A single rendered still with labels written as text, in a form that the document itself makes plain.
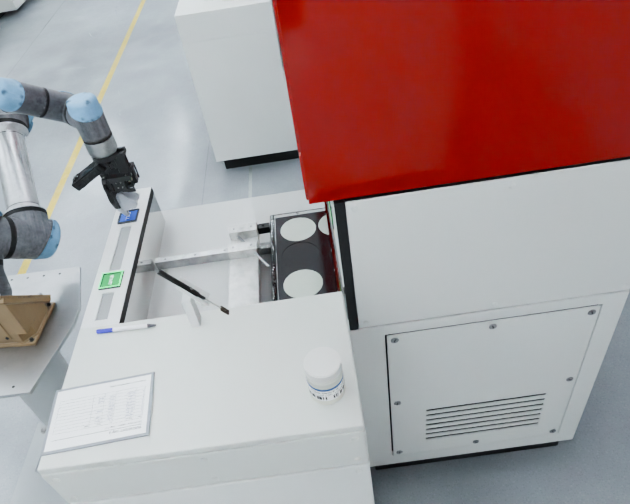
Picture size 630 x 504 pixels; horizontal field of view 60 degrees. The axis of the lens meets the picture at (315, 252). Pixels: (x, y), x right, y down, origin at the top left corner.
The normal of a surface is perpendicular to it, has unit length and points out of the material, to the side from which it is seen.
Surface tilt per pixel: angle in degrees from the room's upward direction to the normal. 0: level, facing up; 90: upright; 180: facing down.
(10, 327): 90
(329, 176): 90
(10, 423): 0
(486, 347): 90
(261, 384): 0
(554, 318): 90
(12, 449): 0
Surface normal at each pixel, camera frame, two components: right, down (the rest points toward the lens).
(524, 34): 0.08, 0.67
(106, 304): -0.12, -0.72
